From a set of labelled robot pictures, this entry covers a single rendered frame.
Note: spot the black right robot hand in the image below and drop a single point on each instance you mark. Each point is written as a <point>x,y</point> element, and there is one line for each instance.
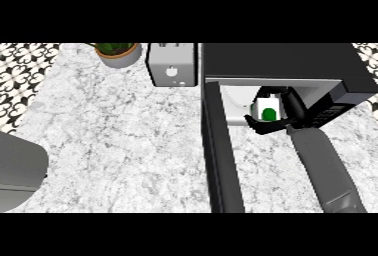
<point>297,107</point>

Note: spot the white green milk carton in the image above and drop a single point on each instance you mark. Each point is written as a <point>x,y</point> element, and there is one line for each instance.
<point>268,108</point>

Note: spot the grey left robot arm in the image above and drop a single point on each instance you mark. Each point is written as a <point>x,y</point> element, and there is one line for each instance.
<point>19,173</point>

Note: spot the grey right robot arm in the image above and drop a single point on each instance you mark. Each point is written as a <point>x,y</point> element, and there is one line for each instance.
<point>325,166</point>

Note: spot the black microwave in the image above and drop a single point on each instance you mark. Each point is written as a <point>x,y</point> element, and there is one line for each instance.
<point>290,70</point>

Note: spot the dark grey microwave door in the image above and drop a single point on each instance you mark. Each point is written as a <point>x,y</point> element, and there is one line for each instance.
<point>222,150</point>

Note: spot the silver toaster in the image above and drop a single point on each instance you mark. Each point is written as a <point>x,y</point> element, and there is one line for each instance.
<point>172,65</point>

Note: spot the potted green plant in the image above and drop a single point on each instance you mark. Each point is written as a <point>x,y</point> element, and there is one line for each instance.
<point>117,53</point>

